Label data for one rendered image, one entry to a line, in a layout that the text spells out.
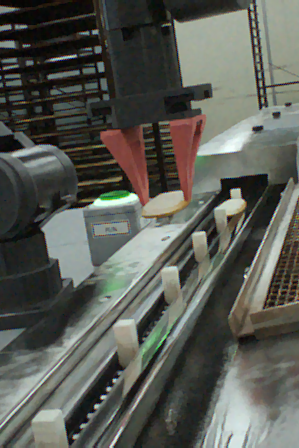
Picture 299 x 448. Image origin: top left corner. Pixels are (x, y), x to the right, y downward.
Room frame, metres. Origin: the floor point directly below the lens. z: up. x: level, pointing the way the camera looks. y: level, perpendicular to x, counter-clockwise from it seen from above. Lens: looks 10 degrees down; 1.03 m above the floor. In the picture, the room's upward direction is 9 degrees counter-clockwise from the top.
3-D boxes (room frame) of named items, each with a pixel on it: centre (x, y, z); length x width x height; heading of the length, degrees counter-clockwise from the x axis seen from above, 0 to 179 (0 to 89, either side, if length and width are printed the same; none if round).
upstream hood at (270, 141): (1.68, -0.32, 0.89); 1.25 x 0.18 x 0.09; 164
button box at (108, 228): (0.91, 0.04, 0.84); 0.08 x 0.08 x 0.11; 74
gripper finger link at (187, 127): (0.64, -0.02, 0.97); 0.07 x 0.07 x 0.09; 74
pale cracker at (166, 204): (0.65, -0.02, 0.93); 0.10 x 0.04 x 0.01; 164
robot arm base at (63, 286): (0.74, 0.15, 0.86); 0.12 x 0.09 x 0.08; 171
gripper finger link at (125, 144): (0.65, -0.01, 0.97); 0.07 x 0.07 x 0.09; 74
